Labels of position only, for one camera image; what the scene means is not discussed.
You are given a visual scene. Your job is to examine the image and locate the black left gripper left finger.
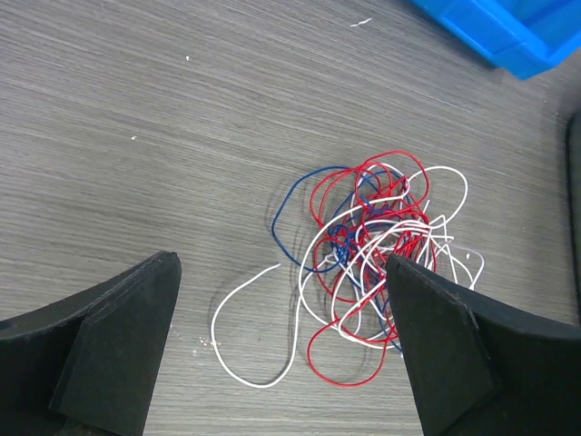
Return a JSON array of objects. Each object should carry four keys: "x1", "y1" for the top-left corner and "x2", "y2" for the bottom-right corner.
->
[{"x1": 1, "y1": 252, "x2": 182, "y2": 435}]

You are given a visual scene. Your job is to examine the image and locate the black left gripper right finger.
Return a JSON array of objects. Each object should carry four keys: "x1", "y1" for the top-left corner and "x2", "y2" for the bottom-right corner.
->
[{"x1": 387, "y1": 255, "x2": 580, "y2": 435}]

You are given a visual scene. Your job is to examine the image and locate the white thin wire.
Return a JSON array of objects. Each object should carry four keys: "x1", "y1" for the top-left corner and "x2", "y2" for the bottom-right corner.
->
[{"x1": 211, "y1": 165, "x2": 485, "y2": 389}]

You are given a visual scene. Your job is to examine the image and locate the blue thin wire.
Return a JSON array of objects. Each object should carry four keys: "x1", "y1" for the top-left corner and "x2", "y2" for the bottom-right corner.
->
[{"x1": 271, "y1": 165, "x2": 426, "y2": 355}]

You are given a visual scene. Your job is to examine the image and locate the red thin wire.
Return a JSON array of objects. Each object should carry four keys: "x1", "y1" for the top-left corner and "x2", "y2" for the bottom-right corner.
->
[{"x1": 307, "y1": 150, "x2": 438, "y2": 388}]

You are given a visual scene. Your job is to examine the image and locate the blue three-compartment bin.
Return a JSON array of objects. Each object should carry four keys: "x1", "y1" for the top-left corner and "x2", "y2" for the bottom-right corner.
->
[{"x1": 414, "y1": 0, "x2": 580, "y2": 80}]

